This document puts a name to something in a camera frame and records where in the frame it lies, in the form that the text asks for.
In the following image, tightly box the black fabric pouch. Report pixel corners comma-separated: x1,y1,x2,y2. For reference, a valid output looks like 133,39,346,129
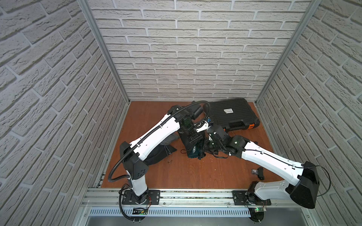
178,131,206,160

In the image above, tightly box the black printed drawstring pouch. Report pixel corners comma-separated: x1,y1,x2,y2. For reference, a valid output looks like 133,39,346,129
144,145,177,166

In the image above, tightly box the grey fabric pouch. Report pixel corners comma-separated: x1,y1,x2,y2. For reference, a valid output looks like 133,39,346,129
160,133,179,146

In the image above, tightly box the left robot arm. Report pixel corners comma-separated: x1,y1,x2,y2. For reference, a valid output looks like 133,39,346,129
108,100,210,203

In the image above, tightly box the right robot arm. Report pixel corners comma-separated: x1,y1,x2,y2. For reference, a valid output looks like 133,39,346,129
206,125,320,209

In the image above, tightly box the black plastic tool case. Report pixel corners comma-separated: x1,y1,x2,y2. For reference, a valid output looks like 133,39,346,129
203,98,260,132

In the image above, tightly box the small black adapter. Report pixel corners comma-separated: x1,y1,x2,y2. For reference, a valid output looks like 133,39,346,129
251,167,265,180

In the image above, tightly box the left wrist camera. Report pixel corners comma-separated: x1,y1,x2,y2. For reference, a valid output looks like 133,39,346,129
195,121,210,132

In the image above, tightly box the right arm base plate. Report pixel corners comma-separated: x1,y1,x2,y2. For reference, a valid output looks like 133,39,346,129
232,190,271,206

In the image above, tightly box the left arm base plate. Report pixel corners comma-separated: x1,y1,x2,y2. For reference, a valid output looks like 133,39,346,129
122,189,161,205

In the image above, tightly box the aluminium rail frame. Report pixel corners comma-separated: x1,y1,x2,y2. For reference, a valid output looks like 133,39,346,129
81,188,302,218

